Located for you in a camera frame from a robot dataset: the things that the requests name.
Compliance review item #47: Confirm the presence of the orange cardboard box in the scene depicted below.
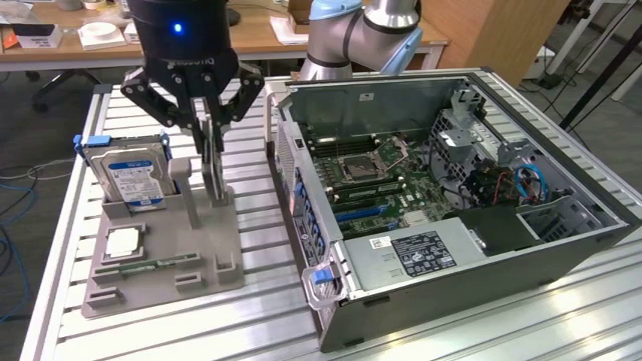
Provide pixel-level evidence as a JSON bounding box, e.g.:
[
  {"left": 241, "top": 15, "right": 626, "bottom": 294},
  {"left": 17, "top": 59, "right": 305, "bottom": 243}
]
[{"left": 0, "top": 25, "right": 20, "bottom": 54}]

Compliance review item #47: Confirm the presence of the hard disk in blue caddy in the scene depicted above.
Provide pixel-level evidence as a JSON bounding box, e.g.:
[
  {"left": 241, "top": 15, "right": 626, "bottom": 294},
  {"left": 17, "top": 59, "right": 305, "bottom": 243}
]
[{"left": 72, "top": 129, "right": 174, "bottom": 214}]

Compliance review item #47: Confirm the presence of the black wire bundle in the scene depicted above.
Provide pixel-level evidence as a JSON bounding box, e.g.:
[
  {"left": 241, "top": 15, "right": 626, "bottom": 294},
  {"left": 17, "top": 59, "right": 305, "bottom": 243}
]
[{"left": 459, "top": 161, "right": 517, "bottom": 208}]

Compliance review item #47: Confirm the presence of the wooden cabinet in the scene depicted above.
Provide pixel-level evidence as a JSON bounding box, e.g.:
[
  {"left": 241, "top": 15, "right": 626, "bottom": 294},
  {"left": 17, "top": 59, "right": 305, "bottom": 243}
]
[{"left": 423, "top": 0, "right": 572, "bottom": 78}]

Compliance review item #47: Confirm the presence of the green RAM stick with label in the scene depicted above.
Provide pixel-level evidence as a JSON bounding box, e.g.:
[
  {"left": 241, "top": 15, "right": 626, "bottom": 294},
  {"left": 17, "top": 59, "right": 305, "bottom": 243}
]
[{"left": 328, "top": 181, "right": 405, "bottom": 200}]

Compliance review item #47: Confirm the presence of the blue floor cable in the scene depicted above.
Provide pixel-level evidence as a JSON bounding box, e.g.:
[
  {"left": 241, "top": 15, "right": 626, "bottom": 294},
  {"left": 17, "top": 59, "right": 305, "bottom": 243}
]
[{"left": 0, "top": 182, "right": 38, "bottom": 324}]

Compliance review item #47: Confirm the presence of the open dark PC case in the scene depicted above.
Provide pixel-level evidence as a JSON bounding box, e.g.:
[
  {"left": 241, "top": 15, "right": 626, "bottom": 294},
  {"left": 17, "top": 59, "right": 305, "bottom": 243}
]
[{"left": 264, "top": 66, "right": 642, "bottom": 353}]

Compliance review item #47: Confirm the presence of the grey power supply unit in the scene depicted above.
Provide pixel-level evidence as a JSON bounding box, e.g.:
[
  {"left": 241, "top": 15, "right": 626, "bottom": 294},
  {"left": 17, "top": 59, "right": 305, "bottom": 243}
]
[{"left": 343, "top": 217, "right": 487, "bottom": 293}]

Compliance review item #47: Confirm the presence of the black RAM slots bank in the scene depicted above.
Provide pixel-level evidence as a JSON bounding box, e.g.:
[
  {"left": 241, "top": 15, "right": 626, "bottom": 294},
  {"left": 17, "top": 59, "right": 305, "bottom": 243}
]
[{"left": 308, "top": 134, "right": 377, "bottom": 158}]

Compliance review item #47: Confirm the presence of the white desk frame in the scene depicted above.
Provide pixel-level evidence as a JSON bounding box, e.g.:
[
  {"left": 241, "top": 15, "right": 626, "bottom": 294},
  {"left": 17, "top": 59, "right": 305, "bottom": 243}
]
[{"left": 543, "top": 0, "right": 642, "bottom": 102}]

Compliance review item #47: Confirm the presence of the wooden office desk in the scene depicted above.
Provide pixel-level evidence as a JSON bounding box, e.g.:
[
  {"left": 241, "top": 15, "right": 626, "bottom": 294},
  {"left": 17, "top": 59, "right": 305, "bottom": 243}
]
[
  {"left": 222, "top": 0, "right": 449, "bottom": 72},
  {"left": 0, "top": 0, "right": 149, "bottom": 72}
]

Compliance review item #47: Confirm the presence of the white box with red button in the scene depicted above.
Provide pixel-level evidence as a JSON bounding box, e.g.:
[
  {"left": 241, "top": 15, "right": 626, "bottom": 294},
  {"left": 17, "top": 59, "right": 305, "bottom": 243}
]
[{"left": 520, "top": 44, "right": 557, "bottom": 82}]

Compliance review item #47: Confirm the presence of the silver CPU chip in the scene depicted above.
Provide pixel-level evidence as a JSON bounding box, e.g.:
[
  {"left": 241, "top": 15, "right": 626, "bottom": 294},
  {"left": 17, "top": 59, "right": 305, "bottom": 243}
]
[{"left": 104, "top": 229, "right": 141, "bottom": 259}]

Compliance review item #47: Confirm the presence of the open metal disk bay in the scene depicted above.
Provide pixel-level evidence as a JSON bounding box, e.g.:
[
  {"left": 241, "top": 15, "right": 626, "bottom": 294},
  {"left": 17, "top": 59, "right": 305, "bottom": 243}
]
[{"left": 515, "top": 195, "right": 611, "bottom": 244}]

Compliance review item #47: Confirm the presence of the green motherboard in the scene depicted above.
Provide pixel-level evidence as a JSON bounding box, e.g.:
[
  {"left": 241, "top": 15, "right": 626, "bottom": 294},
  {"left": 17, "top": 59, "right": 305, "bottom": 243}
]
[{"left": 300, "top": 123, "right": 467, "bottom": 232}]

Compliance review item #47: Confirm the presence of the CPU socket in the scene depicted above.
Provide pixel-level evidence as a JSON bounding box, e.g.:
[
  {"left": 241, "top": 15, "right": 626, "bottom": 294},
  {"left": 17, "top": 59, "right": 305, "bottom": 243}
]
[{"left": 337, "top": 152, "right": 387, "bottom": 180}]

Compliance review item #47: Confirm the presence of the black stand pole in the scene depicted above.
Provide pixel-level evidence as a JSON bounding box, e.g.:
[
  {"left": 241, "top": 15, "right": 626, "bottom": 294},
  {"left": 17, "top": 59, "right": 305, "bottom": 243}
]
[{"left": 556, "top": 32, "right": 642, "bottom": 131}]

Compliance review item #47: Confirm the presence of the clear plastic bag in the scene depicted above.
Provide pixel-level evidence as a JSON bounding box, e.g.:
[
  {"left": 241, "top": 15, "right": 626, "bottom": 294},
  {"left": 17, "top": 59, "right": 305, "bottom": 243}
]
[{"left": 0, "top": 2, "right": 36, "bottom": 26}]

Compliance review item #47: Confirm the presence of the white box with black top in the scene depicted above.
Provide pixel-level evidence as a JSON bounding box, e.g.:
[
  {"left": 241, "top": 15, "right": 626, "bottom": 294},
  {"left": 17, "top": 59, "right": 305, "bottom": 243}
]
[{"left": 10, "top": 23, "right": 64, "bottom": 49}]

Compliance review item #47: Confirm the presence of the white paper stack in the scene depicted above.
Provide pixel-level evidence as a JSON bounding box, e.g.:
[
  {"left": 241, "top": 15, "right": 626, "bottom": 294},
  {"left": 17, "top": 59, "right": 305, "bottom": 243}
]
[{"left": 268, "top": 14, "right": 309, "bottom": 46}]

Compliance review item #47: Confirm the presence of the blue case latch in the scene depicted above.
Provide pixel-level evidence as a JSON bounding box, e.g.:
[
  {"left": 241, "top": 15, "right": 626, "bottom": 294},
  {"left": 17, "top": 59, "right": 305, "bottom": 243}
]
[{"left": 309, "top": 265, "right": 335, "bottom": 289}]

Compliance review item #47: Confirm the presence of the grey plastic parts rack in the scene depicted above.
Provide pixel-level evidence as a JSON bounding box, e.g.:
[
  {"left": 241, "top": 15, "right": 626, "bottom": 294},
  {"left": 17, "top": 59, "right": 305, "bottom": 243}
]
[{"left": 78, "top": 157, "right": 246, "bottom": 320}]

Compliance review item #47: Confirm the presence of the metal socket cover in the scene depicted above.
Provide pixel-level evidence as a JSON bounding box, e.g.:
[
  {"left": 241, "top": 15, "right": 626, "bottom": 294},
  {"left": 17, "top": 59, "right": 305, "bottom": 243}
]
[{"left": 373, "top": 135, "right": 409, "bottom": 168}]

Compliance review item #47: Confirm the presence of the white floor cable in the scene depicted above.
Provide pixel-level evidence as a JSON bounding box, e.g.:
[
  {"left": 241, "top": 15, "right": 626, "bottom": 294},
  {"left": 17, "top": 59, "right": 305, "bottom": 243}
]
[{"left": 0, "top": 157, "right": 76, "bottom": 181}]

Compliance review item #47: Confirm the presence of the green RAM stick bare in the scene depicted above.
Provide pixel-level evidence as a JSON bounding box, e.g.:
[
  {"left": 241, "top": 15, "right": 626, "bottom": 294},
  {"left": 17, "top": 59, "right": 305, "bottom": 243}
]
[{"left": 117, "top": 257, "right": 180, "bottom": 275}]

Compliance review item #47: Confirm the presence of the blue expansion slot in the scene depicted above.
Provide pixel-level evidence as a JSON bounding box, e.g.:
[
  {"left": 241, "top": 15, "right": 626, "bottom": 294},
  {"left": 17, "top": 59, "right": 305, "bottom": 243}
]
[{"left": 333, "top": 205, "right": 389, "bottom": 223}]

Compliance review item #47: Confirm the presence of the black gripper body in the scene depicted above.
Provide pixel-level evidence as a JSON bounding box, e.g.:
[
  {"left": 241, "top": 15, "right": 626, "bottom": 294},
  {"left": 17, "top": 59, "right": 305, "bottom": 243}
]
[{"left": 126, "top": 0, "right": 240, "bottom": 100}]

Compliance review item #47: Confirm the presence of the black graphics card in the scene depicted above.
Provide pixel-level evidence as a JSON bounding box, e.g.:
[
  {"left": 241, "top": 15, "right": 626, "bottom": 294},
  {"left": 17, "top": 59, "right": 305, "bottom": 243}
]
[{"left": 192, "top": 96, "right": 226, "bottom": 206}]

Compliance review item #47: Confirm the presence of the blue wire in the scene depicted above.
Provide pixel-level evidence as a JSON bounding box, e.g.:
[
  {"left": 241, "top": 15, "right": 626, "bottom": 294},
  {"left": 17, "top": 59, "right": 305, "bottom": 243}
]
[{"left": 513, "top": 163, "right": 552, "bottom": 206}]

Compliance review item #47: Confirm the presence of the black office chair base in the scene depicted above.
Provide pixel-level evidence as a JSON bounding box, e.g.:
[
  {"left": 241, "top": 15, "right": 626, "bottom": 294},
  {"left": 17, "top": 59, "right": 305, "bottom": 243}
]
[{"left": 24, "top": 65, "right": 150, "bottom": 113}]

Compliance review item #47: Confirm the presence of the perforated metal disk bay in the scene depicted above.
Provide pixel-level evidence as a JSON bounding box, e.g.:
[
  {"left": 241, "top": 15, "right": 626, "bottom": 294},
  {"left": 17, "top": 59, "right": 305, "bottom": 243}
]
[{"left": 429, "top": 88, "right": 532, "bottom": 166}]

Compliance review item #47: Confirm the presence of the white round holder on box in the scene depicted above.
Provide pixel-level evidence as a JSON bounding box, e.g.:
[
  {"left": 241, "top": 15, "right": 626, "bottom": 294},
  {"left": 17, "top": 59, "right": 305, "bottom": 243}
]
[{"left": 77, "top": 21, "right": 126, "bottom": 52}]

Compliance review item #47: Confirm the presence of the brown cardboard box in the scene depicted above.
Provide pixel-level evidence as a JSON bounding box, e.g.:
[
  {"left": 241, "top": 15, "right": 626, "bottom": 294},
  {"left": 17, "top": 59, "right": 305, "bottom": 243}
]
[{"left": 288, "top": 0, "right": 315, "bottom": 27}]

